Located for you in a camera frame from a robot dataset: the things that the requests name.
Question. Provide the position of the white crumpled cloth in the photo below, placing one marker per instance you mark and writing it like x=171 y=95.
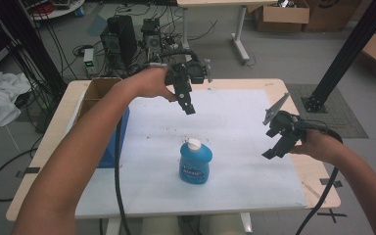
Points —
x=0 y=98

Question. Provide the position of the round white table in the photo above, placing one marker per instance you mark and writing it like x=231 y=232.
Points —
x=57 y=8

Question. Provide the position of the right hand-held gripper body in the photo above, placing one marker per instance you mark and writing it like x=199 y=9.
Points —
x=285 y=125

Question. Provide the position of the small black computer tower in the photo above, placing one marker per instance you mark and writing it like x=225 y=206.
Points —
x=151 y=36

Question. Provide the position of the white table mat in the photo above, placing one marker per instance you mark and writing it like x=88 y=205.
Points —
x=215 y=147

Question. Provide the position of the large black computer tower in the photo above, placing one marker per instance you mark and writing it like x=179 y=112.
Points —
x=119 y=40

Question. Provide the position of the person's right hand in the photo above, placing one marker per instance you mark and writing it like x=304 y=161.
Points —
x=319 y=147

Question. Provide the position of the white power unit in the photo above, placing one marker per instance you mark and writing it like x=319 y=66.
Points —
x=88 y=60

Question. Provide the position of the person's left hand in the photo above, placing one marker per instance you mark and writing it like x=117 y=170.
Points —
x=151 y=84

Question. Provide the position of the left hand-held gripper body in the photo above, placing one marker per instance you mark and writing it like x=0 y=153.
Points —
x=189 y=73

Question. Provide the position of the blue bottle with white cap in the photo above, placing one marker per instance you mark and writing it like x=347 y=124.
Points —
x=195 y=163

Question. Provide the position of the grey floor mat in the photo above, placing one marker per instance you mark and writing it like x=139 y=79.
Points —
x=336 y=114

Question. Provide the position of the white desk frame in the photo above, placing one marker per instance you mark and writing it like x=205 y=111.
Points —
x=240 y=32

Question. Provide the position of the black aluminium post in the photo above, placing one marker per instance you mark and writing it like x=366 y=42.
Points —
x=346 y=55

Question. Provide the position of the black metal stand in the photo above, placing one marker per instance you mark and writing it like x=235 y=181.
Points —
x=36 y=49

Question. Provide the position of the cardboard box with open flaps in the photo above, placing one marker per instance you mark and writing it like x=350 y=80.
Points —
x=282 y=16

